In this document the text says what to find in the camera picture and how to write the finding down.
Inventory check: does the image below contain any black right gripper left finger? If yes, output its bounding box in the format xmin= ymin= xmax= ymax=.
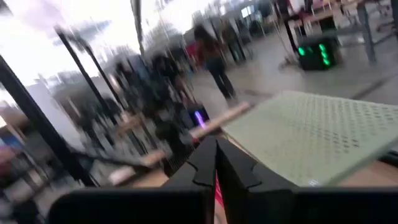
xmin=48 ymin=136 xmax=218 ymax=224

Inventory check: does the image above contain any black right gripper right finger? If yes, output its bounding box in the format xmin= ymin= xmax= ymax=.
xmin=216 ymin=138 xmax=398 ymax=224

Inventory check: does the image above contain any green perforated metal shelf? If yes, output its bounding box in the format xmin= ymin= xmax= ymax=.
xmin=221 ymin=90 xmax=398 ymax=187

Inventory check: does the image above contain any black computer with purple light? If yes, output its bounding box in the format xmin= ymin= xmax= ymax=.
xmin=183 ymin=105 xmax=211 ymax=130

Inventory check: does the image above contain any black computer with green lights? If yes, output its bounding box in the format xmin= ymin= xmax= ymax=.
xmin=297 ymin=32 xmax=341 ymax=72

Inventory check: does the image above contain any person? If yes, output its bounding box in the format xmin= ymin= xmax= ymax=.
xmin=192 ymin=24 xmax=237 ymax=100

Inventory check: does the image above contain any wooden background table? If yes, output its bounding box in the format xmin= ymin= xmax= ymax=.
xmin=287 ymin=0 xmax=398 ymax=66

